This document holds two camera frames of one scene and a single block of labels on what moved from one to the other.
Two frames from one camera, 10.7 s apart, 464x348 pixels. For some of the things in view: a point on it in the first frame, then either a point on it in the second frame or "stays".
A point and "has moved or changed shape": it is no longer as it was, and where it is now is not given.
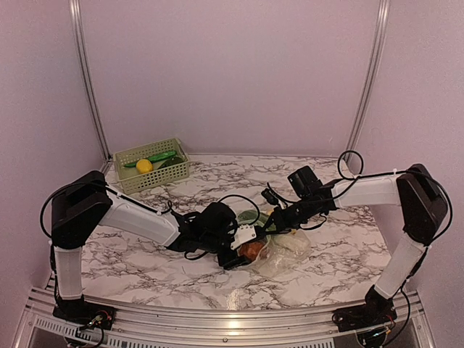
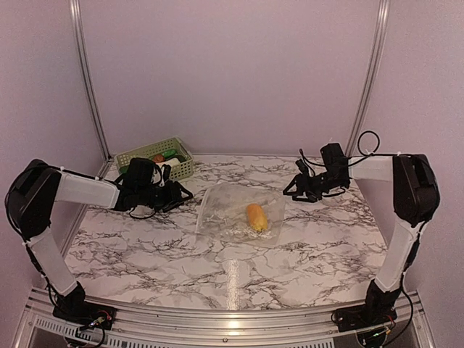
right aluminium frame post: [365, 112] stays
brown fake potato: [251, 249] → [158, 158]
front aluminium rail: [221, 328] stays
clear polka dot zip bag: [277, 254] has moved or changed shape
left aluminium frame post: [75, 6] stays
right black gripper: [273, 217] → [300, 179]
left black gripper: [232, 261] → [173, 197]
